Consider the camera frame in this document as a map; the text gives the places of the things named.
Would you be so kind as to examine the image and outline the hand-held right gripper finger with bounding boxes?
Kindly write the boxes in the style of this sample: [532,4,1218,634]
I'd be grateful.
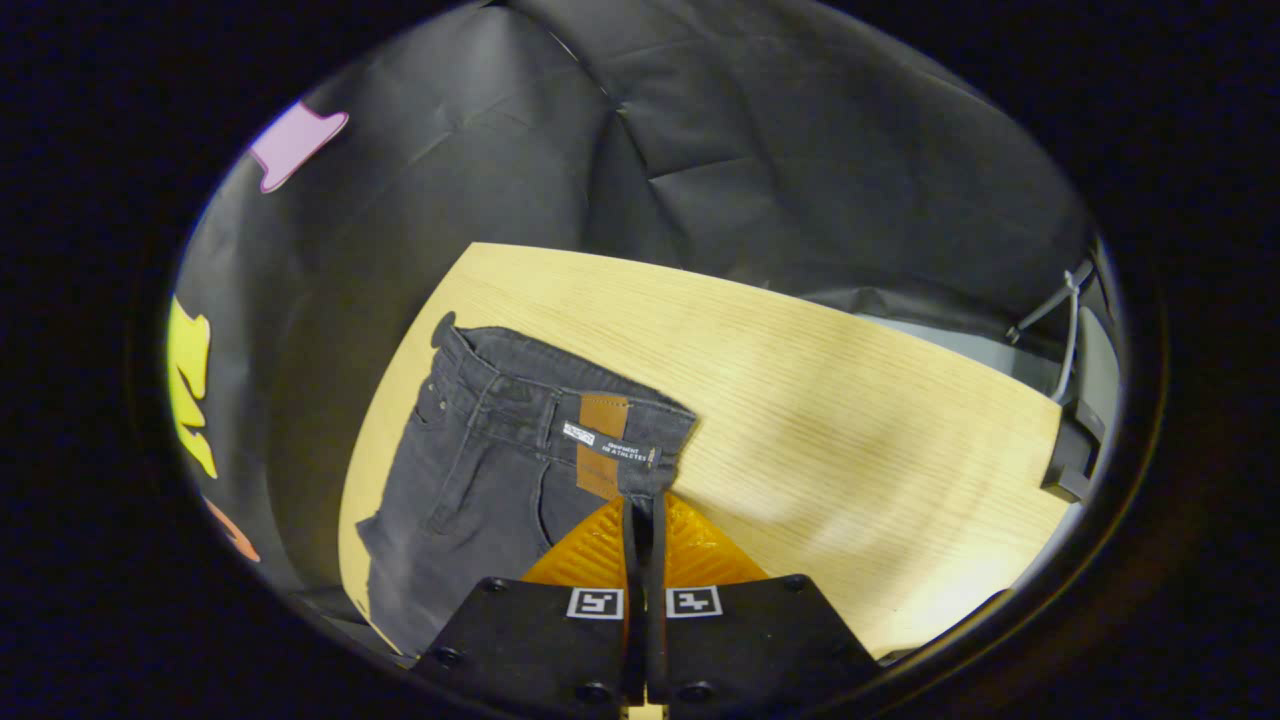
[642,490,883,707]
[413,495,643,707]

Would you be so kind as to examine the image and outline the dark grey jeans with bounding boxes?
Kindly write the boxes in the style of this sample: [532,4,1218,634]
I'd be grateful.
[355,312,698,656]

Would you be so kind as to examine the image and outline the black box-shaped device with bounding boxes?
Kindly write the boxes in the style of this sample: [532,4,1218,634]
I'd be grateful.
[1040,398,1107,503]

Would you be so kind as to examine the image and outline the black backdrop cloth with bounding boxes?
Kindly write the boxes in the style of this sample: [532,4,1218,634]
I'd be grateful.
[165,0,1101,601]

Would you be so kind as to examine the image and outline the black rod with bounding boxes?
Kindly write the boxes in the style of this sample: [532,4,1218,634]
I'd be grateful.
[1005,258,1097,346]

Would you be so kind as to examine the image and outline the white cable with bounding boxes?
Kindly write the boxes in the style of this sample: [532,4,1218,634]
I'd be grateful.
[1053,283,1084,403]

